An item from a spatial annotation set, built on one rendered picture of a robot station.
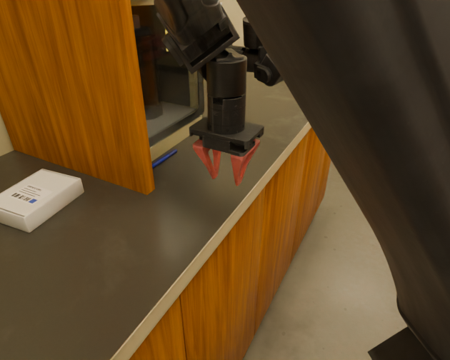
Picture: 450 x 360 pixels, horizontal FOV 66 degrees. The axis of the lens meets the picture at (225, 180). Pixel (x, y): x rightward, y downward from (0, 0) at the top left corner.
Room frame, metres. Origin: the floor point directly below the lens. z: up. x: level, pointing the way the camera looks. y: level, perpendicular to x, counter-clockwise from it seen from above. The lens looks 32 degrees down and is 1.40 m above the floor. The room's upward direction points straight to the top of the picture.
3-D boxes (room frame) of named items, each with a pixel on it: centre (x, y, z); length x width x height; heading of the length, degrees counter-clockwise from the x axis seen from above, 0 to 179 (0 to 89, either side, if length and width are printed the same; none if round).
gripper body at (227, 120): (0.49, 0.00, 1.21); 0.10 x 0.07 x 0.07; 62
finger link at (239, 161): (0.49, -0.01, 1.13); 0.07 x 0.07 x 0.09; 62
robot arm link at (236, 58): (0.50, 0.00, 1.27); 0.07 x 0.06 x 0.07; 16
